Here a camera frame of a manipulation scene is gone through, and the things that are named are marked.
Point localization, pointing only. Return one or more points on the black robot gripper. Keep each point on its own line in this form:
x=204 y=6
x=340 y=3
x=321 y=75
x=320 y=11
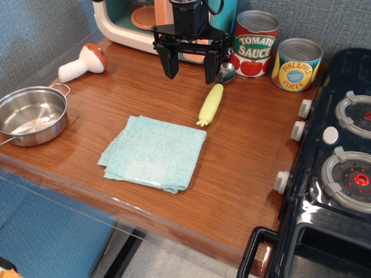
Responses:
x=196 y=26

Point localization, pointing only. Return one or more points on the brown and white toy mushroom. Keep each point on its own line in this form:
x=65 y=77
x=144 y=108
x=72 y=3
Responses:
x=91 y=58

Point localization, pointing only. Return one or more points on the light blue folded cloth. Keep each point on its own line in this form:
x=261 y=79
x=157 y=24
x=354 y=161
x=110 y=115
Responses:
x=153 y=153

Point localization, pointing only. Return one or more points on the tomato sauce can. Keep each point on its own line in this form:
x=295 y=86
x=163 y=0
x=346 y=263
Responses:
x=255 y=36

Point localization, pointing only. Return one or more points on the white teal toy microwave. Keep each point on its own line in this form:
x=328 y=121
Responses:
x=129 y=22

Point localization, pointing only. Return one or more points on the pineapple slices can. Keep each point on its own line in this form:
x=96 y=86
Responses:
x=296 y=64

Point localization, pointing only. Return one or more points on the stainless steel pot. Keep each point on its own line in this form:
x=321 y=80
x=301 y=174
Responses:
x=34 y=115

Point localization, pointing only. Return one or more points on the black toy stove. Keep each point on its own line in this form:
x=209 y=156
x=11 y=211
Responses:
x=324 y=220

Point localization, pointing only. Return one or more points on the yellow handled metal spoon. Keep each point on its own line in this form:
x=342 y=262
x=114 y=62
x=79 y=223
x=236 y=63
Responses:
x=213 y=99

